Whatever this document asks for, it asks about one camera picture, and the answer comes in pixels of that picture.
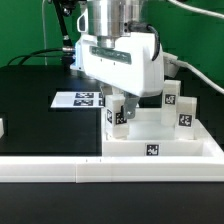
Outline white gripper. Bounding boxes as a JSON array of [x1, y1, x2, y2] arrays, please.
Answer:
[[79, 32, 164, 119]]

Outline white square tabletop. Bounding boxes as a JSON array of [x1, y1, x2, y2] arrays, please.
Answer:
[[101, 108, 216, 157]]

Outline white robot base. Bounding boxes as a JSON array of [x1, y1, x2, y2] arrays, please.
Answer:
[[70, 40, 86, 78]]

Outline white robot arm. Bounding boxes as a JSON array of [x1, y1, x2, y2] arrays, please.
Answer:
[[72, 0, 164, 119]]

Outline white marker sheet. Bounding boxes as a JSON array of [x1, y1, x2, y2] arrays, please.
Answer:
[[51, 91, 104, 108]]

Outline white U-shaped obstacle fence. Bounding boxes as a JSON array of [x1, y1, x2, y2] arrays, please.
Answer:
[[0, 118, 224, 184]]

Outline black camera cable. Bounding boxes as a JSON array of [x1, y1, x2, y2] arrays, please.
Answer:
[[127, 21, 162, 62]]

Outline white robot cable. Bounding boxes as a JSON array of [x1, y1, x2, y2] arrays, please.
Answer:
[[166, 0, 224, 95]]

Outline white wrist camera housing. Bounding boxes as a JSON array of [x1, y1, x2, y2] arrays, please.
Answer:
[[77, 9, 88, 33]]

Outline black cables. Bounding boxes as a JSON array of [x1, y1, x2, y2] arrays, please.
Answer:
[[7, 47, 75, 66]]

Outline black camera stand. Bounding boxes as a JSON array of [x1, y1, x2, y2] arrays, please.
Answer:
[[48, 0, 82, 67]]

